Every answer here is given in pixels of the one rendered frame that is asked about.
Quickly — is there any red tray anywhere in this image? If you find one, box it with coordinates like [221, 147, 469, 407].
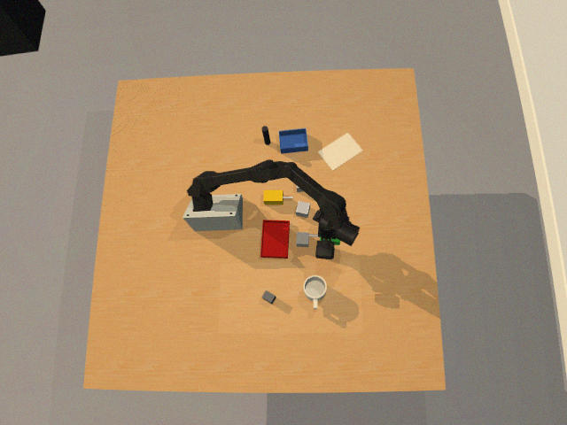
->
[260, 220, 290, 259]

